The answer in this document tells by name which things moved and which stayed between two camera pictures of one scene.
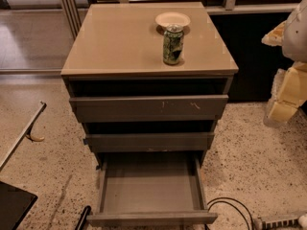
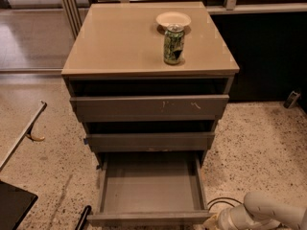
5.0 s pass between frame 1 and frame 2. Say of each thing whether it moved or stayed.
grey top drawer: stayed
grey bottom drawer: stayed
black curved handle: stayed
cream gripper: moved
